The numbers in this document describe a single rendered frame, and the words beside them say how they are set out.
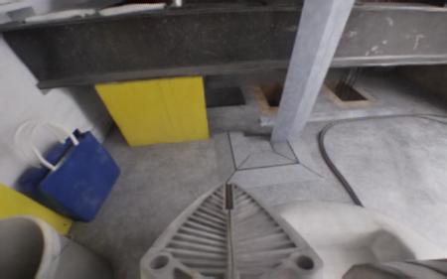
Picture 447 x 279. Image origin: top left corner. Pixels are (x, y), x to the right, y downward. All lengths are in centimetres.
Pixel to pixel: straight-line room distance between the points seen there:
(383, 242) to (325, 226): 14
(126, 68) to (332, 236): 98
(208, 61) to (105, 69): 48
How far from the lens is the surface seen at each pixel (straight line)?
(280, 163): 96
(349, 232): 50
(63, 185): 83
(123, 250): 87
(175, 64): 90
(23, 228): 74
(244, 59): 90
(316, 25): 79
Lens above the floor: 76
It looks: 46 degrees down
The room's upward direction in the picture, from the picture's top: 2 degrees counter-clockwise
